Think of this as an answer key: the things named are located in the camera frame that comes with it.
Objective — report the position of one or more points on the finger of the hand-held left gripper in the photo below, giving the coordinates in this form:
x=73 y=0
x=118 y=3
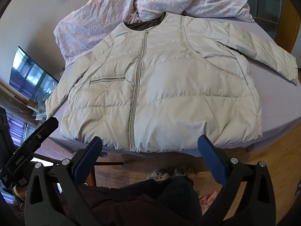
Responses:
x=35 y=139

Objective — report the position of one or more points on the wooden television cabinet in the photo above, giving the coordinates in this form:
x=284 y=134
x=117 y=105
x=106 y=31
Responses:
x=14 y=98

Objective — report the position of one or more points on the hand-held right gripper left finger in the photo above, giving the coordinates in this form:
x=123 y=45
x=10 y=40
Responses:
x=87 y=157

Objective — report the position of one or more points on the dark glass door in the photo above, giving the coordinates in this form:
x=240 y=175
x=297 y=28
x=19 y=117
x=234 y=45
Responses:
x=270 y=0

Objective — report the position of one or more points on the flat screen television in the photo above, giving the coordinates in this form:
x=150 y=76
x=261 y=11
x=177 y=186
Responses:
x=33 y=75

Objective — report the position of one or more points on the person's legs in dark pants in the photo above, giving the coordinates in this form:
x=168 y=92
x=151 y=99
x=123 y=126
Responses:
x=145 y=204

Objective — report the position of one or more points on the person's left hand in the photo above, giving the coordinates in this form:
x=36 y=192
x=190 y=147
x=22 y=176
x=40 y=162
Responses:
x=19 y=191

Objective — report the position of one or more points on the beige puffer jacket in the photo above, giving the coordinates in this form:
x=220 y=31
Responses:
x=178 y=82

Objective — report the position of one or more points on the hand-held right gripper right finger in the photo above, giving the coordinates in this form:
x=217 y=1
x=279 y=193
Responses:
x=210 y=156

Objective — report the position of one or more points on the grey fuzzy slipper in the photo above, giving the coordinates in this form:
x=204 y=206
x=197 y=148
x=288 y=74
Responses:
x=160 y=175
x=185 y=170

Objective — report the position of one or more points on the pink patterned cloth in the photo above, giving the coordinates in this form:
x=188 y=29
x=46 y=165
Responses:
x=208 y=199

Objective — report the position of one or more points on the bed with purple sheet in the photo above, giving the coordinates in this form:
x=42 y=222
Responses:
x=277 y=103

